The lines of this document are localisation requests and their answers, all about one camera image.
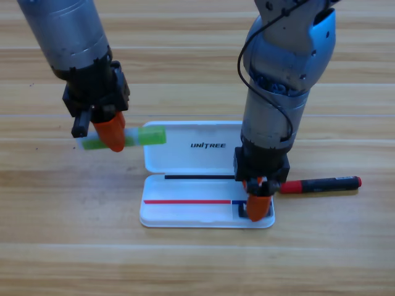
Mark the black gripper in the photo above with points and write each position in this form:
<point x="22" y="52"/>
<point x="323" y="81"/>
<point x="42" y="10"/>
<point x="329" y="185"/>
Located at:
<point x="98" y="92"/>
<point x="262" y="166"/>

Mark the black eraser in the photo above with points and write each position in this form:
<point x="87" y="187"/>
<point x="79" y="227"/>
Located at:
<point x="242" y="212"/>

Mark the green glue stick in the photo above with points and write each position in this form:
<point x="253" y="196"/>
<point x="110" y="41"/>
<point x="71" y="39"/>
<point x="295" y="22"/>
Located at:
<point x="151" y="135"/>

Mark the red and black marker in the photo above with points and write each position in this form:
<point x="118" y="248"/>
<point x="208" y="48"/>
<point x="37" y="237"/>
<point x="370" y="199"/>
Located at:
<point x="321" y="184"/>

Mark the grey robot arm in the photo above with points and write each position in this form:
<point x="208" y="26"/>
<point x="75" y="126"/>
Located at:
<point x="68" y="34"/>
<point x="284" y="61"/>

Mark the white Unitree pencil case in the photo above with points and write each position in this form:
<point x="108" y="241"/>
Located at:
<point x="191" y="191"/>

